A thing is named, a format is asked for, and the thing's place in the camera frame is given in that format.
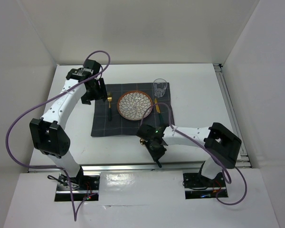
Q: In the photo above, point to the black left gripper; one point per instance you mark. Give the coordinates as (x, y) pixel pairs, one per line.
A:
(100, 94)

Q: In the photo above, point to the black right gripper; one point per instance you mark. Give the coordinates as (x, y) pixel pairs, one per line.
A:
(155, 154)

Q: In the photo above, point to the gold spoon green handle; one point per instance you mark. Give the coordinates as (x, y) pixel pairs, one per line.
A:
(155, 150)

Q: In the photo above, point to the gold fork green handle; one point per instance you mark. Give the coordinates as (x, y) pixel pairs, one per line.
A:
(109, 98)

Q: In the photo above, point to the dark checked cloth napkin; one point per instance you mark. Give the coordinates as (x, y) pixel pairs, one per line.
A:
(102, 127)

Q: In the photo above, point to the gold knife green handle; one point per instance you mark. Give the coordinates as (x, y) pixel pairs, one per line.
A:
(158, 111)

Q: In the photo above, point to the patterned round plate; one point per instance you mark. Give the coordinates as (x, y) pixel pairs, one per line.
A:
(134, 105)

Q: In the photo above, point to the clear drinking glass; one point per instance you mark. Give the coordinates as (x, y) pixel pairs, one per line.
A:
(159, 87)

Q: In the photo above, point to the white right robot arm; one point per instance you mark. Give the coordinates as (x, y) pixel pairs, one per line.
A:
(217, 141)

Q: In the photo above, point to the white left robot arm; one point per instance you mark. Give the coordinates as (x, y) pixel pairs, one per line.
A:
(48, 132)

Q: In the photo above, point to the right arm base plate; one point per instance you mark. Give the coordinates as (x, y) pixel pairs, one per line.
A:
(198, 187)

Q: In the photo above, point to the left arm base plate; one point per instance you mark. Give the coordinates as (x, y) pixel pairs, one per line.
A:
(89, 188)

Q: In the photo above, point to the aluminium side rail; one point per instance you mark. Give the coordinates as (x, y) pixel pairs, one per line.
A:
(231, 113)

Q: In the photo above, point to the aluminium front rail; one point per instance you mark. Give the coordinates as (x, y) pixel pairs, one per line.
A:
(143, 166)

